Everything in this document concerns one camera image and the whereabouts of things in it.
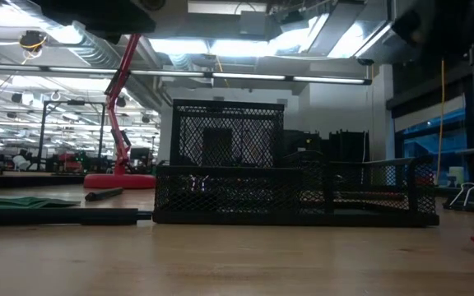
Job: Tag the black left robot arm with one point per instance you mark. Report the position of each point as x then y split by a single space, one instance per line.
97 16

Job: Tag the background wooden workbench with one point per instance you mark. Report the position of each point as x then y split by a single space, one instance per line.
35 179

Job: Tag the large black binder clip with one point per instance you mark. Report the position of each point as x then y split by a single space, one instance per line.
199 183

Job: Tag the silver spiral ventilation duct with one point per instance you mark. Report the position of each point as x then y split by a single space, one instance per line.
93 51

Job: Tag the black round ceiling device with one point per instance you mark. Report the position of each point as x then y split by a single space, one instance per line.
33 40

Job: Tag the black pen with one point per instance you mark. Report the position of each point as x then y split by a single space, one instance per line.
56 216
104 194

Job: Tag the black background computer screen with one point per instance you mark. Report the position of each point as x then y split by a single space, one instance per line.
140 158

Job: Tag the red background machine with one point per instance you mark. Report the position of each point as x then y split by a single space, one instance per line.
69 163

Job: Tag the square sticky note pad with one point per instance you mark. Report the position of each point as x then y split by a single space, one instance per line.
15 202

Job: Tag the black mesh desk organizer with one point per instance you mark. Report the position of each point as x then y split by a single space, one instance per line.
241 197

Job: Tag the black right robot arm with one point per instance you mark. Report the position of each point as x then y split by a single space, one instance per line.
410 24

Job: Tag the black rack frame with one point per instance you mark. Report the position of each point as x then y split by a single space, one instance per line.
43 135

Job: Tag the red desk lamp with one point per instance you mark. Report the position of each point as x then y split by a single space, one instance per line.
119 181

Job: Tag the small black binder clip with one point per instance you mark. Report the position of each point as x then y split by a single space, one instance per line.
469 204

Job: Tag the black equipment boxes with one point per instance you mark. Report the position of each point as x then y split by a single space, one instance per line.
344 144

